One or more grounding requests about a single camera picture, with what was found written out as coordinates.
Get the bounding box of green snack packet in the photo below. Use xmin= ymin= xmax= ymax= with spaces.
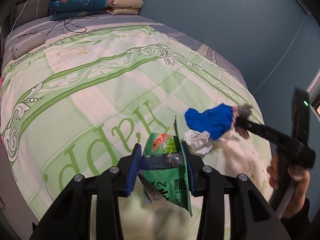
xmin=138 ymin=121 xmax=192 ymax=213

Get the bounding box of blue plastic glove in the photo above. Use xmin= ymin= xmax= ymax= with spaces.
xmin=184 ymin=103 xmax=233 ymax=140

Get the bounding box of pink white crumpled cloth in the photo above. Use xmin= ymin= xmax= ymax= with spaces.
xmin=183 ymin=103 xmax=252 ymax=155

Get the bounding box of bed with striped sheet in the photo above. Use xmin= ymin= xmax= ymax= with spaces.
xmin=0 ymin=0 xmax=249 ymax=91

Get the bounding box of beige folded blanket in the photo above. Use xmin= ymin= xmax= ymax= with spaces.
xmin=103 ymin=0 xmax=144 ymax=15

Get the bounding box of white power strip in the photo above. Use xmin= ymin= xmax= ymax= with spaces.
xmin=11 ymin=31 xmax=46 ymax=60

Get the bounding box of blue floral folded blanket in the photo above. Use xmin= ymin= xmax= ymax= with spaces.
xmin=48 ymin=0 xmax=113 ymax=21

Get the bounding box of black cable on bed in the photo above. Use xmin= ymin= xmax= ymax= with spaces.
xmin=17 ymin=15 xmax=99 ymax=39

